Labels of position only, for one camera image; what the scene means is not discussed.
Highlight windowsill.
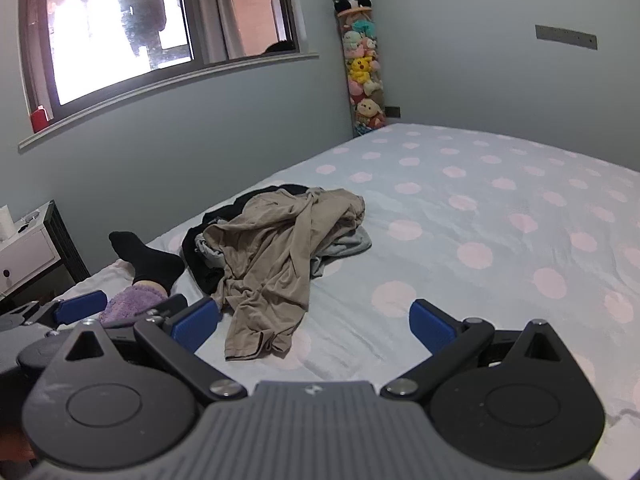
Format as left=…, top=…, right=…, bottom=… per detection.
left=18, top=51, right=320, bottom=154

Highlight beige long-sleeve shirt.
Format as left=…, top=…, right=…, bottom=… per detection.
left=204, top=187, right=367, bottom=362

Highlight hanging dark garment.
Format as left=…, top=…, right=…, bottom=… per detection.
left=114, top=0, right=169, bottom=57

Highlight grey wall plate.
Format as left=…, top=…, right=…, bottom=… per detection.
left=535, top=24, right=599, bottom=51

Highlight column of plush toys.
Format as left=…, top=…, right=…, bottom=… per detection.
left=336, top=7, right=389, bottom=139

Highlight black sock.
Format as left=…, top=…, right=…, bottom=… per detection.
left=109, top=231, right=187, bottom=295

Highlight window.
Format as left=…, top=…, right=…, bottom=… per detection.
left=19, top=0, right=302, bottom=112

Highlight polka dot bedsheet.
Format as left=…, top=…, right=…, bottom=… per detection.
left=47, top=122, right=640, bottom=461

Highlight black garment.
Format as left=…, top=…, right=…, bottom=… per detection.
left=181, top=185, right=312, bottom=295

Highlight white nightstand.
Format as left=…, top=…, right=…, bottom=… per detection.
left=0, top=200, right=92, bottom=307

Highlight grey curtain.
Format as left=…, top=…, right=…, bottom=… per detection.
left=192, top=0, right=247, bottom=61

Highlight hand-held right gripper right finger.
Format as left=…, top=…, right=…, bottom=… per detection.
left=380, top=298, right=573, bottom=402

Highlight red cup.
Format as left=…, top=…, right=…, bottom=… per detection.
left=30, top=105, right=53, bottom=134

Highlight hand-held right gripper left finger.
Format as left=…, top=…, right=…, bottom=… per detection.
left=62, top=297, right=247, bottom=403

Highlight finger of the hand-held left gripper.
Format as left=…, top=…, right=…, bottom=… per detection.
left=145, top=294, right=188, bottom=322
left=37, top=290, right=108, bottom=327

